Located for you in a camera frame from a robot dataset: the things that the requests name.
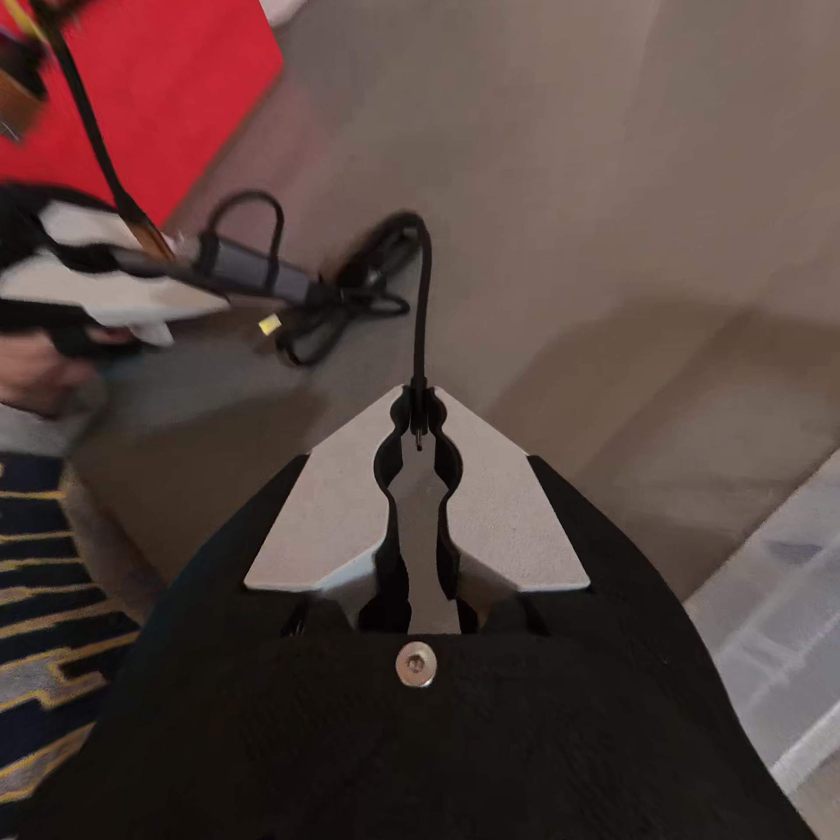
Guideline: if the black usb-c cable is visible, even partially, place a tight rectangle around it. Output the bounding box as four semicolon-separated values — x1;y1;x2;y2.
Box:
274;210;439;455

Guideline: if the silver usb hub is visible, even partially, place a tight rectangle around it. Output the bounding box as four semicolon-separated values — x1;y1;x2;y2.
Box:
197;190;317;306

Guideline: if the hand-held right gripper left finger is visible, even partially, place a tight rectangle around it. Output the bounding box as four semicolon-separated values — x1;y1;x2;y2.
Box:
244;386;413;634

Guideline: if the person's left hand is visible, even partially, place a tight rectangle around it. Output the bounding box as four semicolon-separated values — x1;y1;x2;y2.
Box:
0;325;109;417

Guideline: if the grey navy printed sweatshirt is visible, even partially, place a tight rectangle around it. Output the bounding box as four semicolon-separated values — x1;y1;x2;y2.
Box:
0;453;142;808

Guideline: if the red plastic bin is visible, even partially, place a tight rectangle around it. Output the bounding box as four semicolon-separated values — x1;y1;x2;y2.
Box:
0;0;284;227

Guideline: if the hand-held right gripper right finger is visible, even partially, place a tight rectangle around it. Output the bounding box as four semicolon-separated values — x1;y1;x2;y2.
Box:
430;386;592;634

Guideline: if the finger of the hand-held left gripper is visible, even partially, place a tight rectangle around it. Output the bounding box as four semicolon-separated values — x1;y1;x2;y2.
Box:
36;199;198;277
0;252;232;347

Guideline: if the clear plastic bin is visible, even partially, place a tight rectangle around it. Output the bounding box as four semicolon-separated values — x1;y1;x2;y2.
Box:
682;446;840;840

